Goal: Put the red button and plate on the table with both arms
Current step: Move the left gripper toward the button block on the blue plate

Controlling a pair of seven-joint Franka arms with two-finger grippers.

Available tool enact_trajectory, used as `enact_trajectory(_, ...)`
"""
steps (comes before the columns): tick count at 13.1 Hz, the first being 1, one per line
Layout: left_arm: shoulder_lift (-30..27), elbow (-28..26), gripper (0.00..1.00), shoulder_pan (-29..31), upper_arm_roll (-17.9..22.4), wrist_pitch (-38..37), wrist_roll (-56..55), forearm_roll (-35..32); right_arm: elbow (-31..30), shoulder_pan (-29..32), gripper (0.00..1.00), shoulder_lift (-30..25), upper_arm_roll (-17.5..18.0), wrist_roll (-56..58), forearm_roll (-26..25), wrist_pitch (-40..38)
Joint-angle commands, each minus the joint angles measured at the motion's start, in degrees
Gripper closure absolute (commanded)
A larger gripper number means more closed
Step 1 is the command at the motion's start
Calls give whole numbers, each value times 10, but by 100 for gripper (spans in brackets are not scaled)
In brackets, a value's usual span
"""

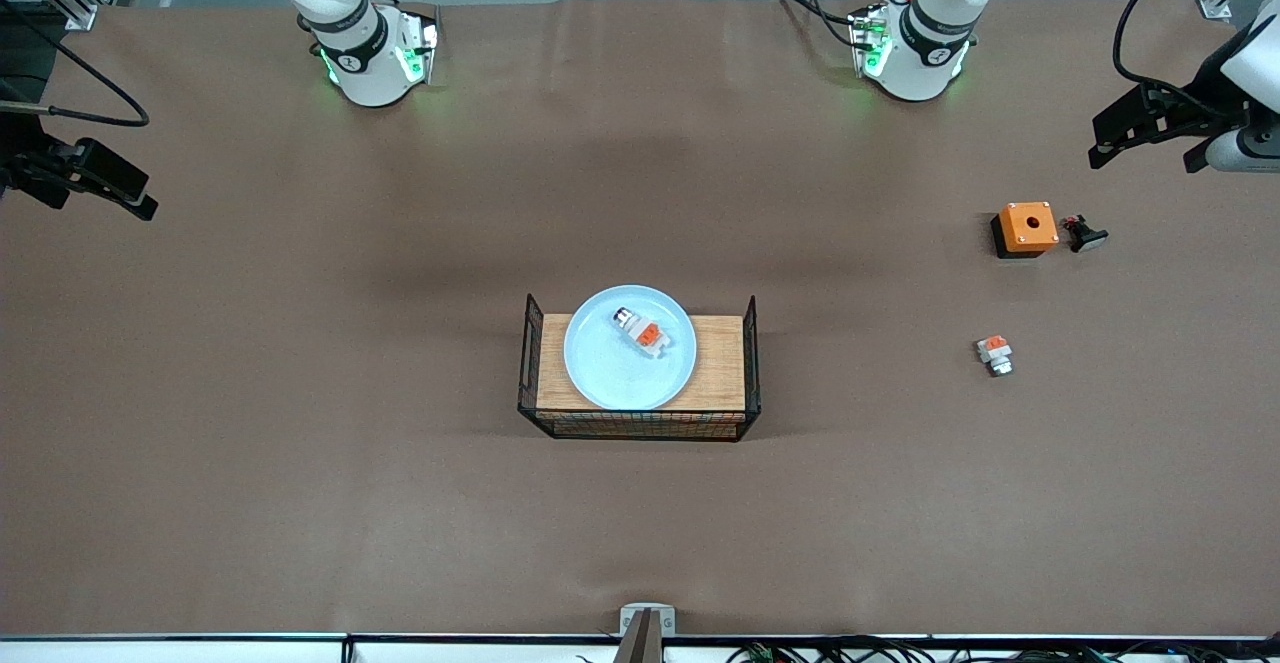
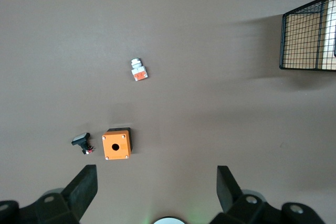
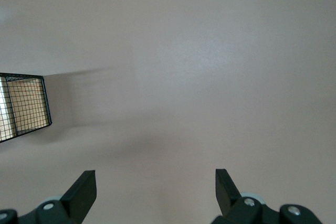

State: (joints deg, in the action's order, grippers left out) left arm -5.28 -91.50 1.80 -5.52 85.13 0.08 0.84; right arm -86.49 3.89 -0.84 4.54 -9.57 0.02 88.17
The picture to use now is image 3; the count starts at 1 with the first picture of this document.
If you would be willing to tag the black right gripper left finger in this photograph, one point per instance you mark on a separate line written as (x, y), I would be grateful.
(78, 200)

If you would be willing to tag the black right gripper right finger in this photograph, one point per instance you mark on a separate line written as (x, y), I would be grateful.
(227, 197)

